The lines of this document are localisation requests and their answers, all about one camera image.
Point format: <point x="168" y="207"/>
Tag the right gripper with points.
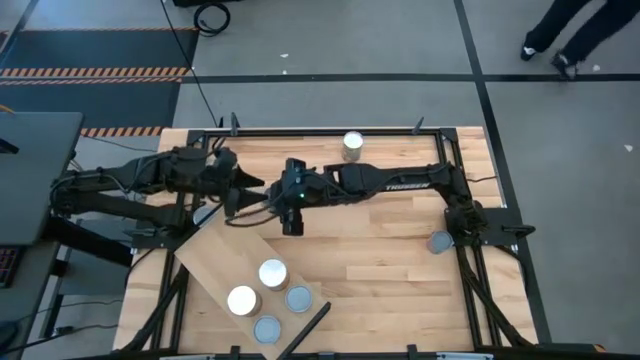
<point x="300" y="192"/>

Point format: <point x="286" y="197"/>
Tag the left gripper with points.
<point x="224" y="175"/>

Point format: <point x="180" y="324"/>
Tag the green polka-dot can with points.
<point x="273" y="274"/>

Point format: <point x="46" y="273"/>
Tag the teal and orange labelled can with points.
<point x="299" y="299"/>

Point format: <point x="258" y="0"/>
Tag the yellow corn label can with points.
<point x="243" y="300"/>

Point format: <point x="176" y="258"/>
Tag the teal orange-slice print can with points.
<point x="353" y="142"/>

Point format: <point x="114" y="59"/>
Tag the white tomatoes label can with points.
<point x="267" y="329"/>

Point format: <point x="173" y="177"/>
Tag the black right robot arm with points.
<point x="400" y="180"/>

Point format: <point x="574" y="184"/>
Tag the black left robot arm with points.
<point x="125" y="172"/>

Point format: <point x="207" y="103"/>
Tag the wooden shelf with black legs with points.
<point x="225" y="255"/>

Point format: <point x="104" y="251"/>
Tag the black hazard-striped floor mat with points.
<point x="100" y="50"/>

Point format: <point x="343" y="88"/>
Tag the grey side desk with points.
<point x="40" y="175"/>

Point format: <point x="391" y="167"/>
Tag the black keyboard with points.
<point x="7" y="267"/>

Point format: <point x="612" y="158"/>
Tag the person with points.
<point x="552" y="25"/>

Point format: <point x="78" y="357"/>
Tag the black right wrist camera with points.
<point x="296" y="166"/>

